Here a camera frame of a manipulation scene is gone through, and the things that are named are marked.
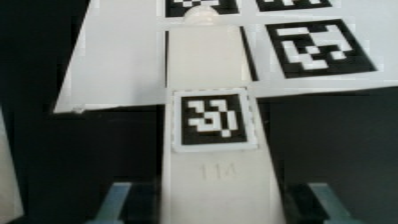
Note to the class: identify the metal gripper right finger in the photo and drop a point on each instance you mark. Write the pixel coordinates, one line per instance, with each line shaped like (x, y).
(313, 205)

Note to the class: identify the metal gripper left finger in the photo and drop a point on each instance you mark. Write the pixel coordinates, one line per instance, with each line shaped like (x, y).
(108, 212)

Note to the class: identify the white leg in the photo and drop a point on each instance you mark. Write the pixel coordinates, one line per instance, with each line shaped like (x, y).
(11, 205)
(218, 183)

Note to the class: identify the white marker plate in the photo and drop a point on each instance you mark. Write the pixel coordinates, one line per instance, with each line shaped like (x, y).
(321, 48)

